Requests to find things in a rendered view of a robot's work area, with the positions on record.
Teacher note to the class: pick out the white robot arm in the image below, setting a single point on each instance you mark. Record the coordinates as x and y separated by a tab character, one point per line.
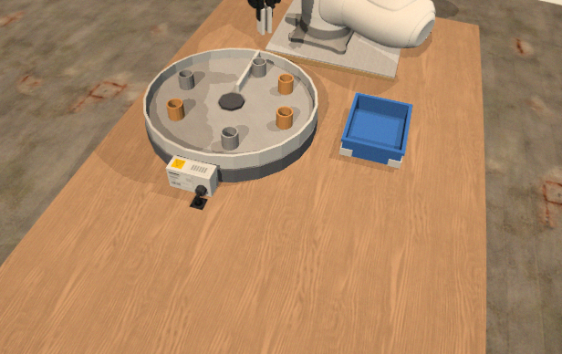
391	23

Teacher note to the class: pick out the bronze bushing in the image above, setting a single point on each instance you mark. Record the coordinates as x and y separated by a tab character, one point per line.
175	109
285	84
284	122

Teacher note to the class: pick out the grey metal bushing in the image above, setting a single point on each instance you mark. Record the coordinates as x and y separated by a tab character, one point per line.
258	67
188	82
230	138

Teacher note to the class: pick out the blue square tray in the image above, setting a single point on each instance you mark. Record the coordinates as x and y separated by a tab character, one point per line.
381	122

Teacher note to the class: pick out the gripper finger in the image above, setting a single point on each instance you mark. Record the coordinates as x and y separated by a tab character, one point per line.
269	6
260	14

